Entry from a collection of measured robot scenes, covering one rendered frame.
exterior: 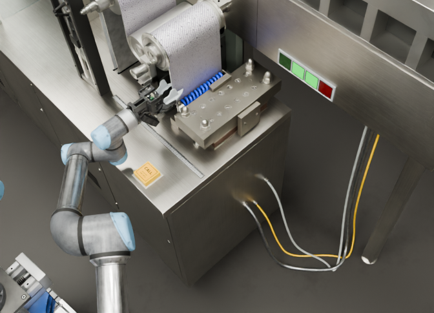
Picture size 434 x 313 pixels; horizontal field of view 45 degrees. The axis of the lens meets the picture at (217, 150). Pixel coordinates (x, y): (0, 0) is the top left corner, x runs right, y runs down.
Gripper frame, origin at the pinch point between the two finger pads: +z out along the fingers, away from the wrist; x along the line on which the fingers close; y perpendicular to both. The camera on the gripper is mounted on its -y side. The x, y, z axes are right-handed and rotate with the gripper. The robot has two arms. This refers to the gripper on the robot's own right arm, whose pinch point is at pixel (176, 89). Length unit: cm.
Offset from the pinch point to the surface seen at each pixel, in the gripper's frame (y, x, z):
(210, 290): -109, -31, -20
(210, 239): -68, -26, -12
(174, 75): 8.1, -0.3, -0.5
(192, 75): 2.1, -0.4, 7.3
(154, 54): 18.4, 3.3, -4.4
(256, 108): -7.8, -22.1, 18.4
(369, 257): -102, -75, 47
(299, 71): 9.4, -30.7, 30.1
